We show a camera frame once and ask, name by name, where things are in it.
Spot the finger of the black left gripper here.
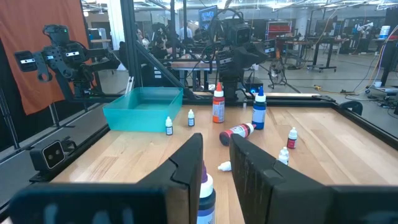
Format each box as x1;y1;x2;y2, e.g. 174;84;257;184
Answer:
233;51;249;77
248;51;269;71

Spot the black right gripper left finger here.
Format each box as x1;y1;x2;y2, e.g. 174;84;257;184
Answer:
8;133;204;224

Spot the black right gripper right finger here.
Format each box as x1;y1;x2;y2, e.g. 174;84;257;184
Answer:
229;133;398;224

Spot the small pink dropper bottle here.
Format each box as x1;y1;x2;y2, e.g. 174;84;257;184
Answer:
277;146;290;166

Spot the large orange food coloring bottle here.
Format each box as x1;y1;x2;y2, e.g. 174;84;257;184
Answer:
212;82;226;124

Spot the large blue food coloring bottle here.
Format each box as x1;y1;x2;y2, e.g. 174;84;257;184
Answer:
251;85;267;131

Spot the small red dropper bottle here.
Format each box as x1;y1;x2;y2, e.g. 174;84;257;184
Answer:
286;126;299;149

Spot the large red food coloring bottle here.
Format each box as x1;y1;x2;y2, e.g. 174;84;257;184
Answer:
219;123;257;147

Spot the large violet food coloring bottle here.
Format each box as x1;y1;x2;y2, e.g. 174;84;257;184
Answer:
197;161;216;224

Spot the red shelf rack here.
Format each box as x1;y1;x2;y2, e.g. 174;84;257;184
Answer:
266;20;293;40

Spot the black control box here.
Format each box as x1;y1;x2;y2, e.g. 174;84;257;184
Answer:
243;77;264;94

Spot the black floor fan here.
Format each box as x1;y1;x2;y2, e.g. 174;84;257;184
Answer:
267;57;289;90

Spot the white flat board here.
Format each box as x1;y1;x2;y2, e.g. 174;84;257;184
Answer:
263;91;321;98

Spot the wooden background table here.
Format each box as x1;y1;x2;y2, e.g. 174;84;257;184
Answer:
170;60;218;71

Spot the blue-lit monitor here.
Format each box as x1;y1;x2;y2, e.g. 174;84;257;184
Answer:
198;5;218;30

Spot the black background desk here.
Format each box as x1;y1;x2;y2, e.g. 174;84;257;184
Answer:
306;35;351;73

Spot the person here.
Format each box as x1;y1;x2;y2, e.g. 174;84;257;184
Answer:
135;23;175;60
179;26;194;41

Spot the teal translucent plastic bin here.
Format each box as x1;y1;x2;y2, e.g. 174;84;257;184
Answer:
102;86;184;133

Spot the orange curtain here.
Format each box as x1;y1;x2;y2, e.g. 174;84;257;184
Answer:
0;0;91;116

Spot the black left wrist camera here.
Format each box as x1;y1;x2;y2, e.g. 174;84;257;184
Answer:
229;19;253;47

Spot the yellow floor cable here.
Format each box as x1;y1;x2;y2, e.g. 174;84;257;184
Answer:
312;83;374;96

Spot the black table-level camera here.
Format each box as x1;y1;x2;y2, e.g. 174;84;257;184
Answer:
29;136;78;183

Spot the black frame clamp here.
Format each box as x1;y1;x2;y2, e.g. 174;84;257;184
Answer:
339;100;364;116

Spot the silver aluminium bracket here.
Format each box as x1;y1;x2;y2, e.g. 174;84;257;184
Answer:
124;76;135;95

